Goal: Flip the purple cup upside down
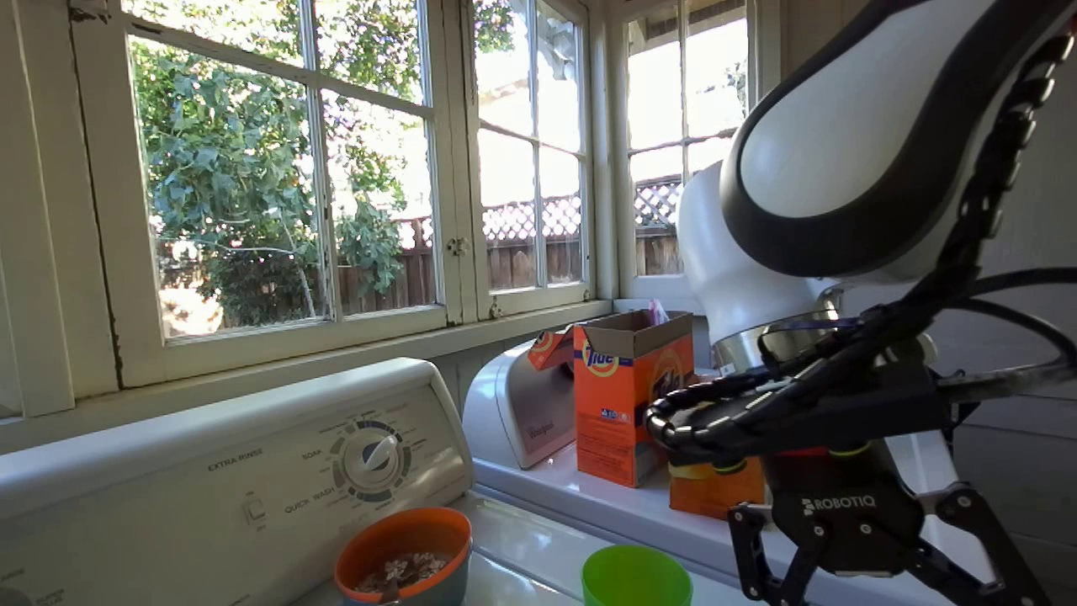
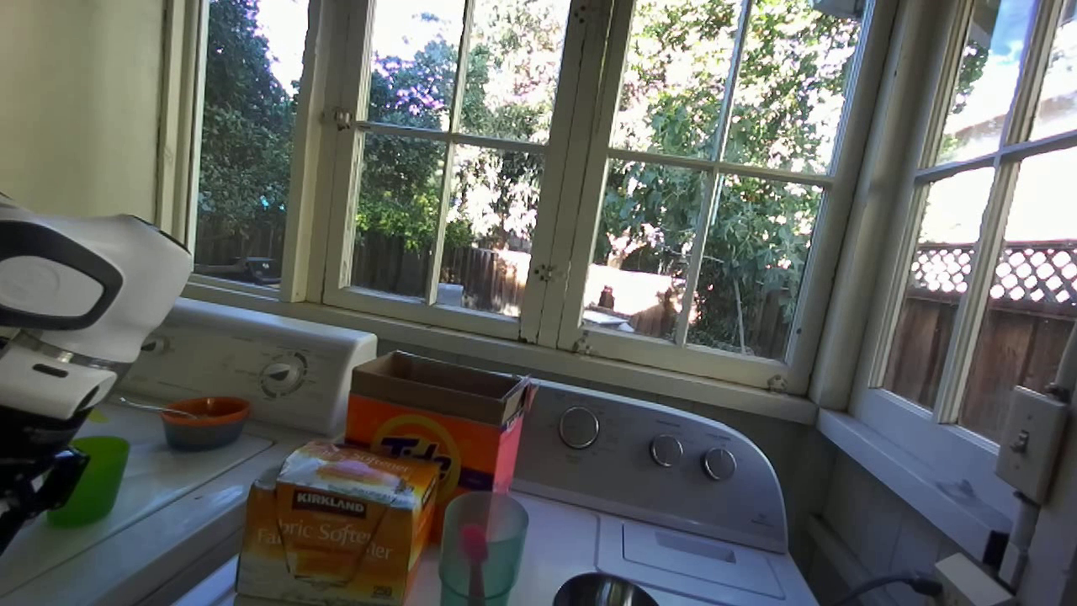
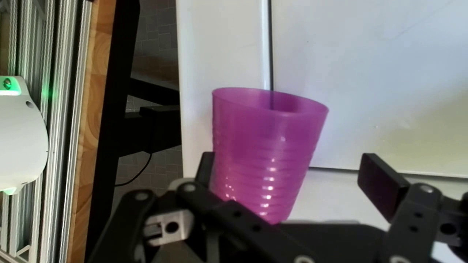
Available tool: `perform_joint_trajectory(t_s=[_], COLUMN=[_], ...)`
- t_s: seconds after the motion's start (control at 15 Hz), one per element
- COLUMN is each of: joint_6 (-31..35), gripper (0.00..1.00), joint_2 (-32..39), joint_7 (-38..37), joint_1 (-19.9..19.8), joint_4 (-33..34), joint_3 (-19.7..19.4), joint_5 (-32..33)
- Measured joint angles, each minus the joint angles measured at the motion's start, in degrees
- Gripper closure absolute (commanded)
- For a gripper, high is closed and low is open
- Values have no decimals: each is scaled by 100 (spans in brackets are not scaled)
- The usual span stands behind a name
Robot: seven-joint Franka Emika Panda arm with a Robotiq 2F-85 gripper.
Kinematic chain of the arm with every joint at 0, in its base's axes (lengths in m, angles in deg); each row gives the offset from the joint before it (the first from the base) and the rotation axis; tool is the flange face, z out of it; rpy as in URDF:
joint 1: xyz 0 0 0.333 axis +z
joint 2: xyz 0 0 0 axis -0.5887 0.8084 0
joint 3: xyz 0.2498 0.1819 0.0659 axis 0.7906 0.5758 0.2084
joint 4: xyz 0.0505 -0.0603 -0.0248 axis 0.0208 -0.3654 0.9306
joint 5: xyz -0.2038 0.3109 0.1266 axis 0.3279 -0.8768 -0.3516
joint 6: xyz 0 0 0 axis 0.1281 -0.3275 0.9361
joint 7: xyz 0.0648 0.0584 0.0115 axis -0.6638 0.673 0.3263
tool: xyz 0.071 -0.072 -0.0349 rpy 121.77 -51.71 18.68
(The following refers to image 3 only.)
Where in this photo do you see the purple plastic cup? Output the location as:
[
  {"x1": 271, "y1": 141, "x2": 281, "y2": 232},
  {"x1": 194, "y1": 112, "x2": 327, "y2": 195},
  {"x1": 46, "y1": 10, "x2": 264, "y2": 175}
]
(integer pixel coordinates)
[{"x1": 210, "y1": 86, "x2": 330, "y2": 225}]

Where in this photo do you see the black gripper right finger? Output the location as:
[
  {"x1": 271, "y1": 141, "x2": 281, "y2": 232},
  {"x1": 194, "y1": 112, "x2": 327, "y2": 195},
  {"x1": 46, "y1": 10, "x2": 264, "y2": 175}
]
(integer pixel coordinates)
[{"x1": 357, "y1": 152, "x2": 468, "y2": 263}]

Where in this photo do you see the aluminium extrusion frame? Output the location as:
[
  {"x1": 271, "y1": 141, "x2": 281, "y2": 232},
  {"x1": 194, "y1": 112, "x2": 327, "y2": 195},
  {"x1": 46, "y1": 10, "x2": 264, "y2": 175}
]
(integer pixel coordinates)
[{"x1": 0, "y1": 0, "x2": 94, "y2": 263}]

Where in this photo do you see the wooden board edge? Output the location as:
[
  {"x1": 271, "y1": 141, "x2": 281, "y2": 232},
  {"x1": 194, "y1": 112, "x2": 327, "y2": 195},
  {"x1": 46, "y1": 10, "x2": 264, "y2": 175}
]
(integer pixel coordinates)
[{"x1": 65, "y1": 0, "x2": 119, "y2": 263}]

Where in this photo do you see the black metal stand frame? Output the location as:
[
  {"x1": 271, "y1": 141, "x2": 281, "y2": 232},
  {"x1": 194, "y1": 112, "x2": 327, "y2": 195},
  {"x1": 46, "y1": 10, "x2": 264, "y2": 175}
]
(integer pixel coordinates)
[{"x1": 85, "y1": 0, "x2": 183, "y2": 263}]

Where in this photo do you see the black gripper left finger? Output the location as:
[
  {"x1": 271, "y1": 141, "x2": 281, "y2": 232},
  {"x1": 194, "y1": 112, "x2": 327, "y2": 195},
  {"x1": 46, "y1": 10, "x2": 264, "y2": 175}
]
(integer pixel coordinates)
[{"x1": 87, "y1": 150, "x2": 314, "y2": 263}]

